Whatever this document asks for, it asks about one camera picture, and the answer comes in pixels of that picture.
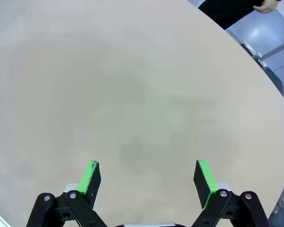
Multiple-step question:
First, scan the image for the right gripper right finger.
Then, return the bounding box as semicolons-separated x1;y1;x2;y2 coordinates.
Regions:
191;159;270;227

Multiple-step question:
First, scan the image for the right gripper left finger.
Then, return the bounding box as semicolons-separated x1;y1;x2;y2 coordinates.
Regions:
26;160;108;227

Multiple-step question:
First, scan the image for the person's left hand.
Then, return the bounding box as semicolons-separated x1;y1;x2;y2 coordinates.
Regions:
253;0;281;14

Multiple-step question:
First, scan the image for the white metal pole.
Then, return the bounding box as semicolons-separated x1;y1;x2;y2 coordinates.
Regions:
241;39;284;64

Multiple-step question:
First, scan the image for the person's body in red jacket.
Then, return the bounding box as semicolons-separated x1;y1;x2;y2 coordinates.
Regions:
198;0;263;30

